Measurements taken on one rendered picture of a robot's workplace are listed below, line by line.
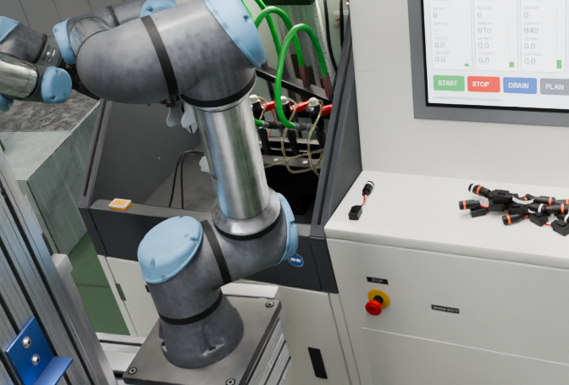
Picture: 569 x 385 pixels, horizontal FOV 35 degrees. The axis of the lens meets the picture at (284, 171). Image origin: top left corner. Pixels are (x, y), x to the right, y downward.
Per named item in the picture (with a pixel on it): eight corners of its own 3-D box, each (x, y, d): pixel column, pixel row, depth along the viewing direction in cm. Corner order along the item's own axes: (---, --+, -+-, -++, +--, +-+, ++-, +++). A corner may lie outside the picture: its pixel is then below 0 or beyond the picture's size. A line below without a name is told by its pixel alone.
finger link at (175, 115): (168, 143, 183) (155, 104, 178) (183, 128, 187) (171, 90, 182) (180, 144, 181) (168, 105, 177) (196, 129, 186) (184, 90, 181)
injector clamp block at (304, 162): (229, 206, 231) (213, 158, 223) (246, 184, 238) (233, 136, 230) (347, 221, 215) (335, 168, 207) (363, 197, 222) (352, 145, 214)
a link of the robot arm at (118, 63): (96, 134, 116) (69, 73, 161) (174, 106, 118) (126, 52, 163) (63, 51, 112) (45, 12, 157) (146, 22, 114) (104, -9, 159)
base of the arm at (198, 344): (224, 372, 151) (209, 329, 145) (147, 363, 157) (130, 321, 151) (256, 310, 162) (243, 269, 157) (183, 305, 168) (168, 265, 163)
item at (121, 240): (108, 257, 231) (88, 207, 222) (118, 246, 234) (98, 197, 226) (322, 292, 201) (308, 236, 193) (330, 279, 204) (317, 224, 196)
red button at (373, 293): (362, 317, 193) (359, 299, 191) (370, 305, 196) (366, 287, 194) (385, 321, 191) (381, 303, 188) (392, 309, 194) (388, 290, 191)
